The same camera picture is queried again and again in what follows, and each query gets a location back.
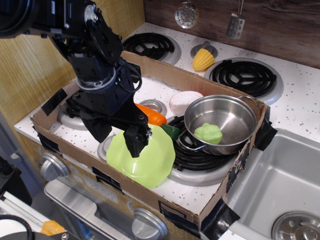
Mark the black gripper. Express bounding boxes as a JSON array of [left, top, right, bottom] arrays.
[[71, 65, 152, 158]]

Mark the light green toy broccoli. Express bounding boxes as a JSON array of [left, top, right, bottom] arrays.
[[194, 122, 223, 145]]

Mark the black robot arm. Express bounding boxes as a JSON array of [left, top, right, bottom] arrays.
[[0, 0, 152, 158]]

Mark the stainless steel pan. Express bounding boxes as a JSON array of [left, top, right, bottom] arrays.
[[178, 95, 259, 156]]

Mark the small front silver disc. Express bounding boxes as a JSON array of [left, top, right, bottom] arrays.
[[97, 134, 116, 162]]

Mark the small silver disc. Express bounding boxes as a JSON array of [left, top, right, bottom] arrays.
[[190, 41, 219, 59], [139, 99, 167, 116], [97, 134, 116, 162]]

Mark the orange toy carrot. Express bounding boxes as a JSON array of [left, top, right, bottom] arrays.
[[135, 103, 181, 141]]

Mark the front left stove burner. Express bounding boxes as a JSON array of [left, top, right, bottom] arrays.
[[58, 102, 88, 131]]

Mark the stove burner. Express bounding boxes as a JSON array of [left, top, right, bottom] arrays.
[[58, 102, 88, 131], [204, 57, 284, 106], [168, 114, 237, 187], [122, 32, 181, 66]]

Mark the light green plastic plate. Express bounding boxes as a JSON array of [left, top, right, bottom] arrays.
[[106, 124, 176, 189]]

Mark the small centre silver disc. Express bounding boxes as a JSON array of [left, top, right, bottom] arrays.
[[139, 99, 167, 116]]

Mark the brown cardboard fence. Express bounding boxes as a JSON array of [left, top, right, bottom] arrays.
[[30, 50, 278, 238]]

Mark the left silver stove knob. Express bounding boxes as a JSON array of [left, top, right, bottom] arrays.
[[40, 152, 70, 182]]

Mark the silver stove knob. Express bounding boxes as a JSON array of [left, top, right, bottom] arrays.
[[131, 207, 169, 240], [40, 152, 70, 182]]

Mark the silver oven door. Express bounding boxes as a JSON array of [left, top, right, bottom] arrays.
[[44, 179, 135, 240]]

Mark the front right stove burner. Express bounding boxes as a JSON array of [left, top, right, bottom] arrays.
[[168, 114, 237, 187]]

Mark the right silver stove knob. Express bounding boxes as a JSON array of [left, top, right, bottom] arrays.
[[131, 207, 169, 240]]

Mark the back left stove burner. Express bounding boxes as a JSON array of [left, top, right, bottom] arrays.
[[122, 32, 181, 66]]

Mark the yellow toy corn cob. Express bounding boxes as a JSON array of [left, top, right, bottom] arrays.
[[192, 48, 216, 71]]

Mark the orange object bottom left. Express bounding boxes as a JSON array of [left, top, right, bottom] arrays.
[[40, 220, 66, 236]]

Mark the small back silver disc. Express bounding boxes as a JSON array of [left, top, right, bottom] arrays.
[[190, 41, 219, 59]]

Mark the hanging metal strainer ladle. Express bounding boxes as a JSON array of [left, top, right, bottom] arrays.
[[174, 0, 199, 29]]

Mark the back right stove burner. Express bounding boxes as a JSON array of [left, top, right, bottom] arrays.
[[204, 57, 284, 106]]

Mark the hanging metal grater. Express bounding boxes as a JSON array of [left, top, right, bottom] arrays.
[[225, 0, 246, 40]]

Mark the stainless steel sink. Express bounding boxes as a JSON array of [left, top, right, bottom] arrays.
[[223, 129, 320, 240]]

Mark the metal sink drain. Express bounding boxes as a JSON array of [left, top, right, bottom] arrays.
[[271, 211, 320, 240]]

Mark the black braided cable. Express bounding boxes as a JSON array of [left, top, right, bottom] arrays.
[[0, 214, 34, 240]]

